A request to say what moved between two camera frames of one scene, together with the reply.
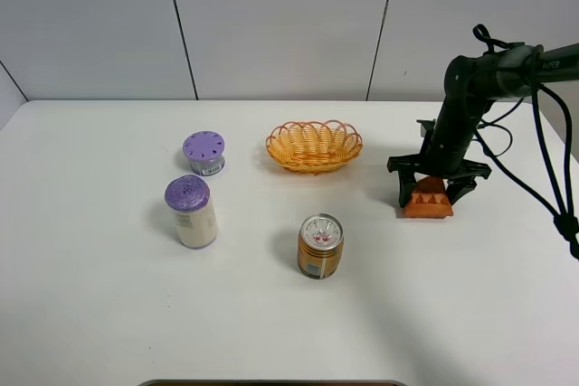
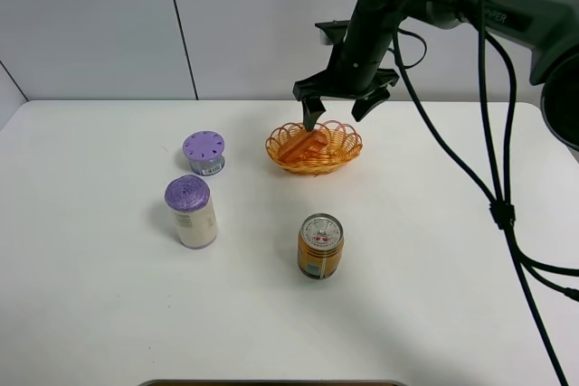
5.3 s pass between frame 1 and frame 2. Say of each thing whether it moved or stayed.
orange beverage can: stayed
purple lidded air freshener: stayed
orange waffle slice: moved
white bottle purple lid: stayed
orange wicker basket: stayed
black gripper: moved
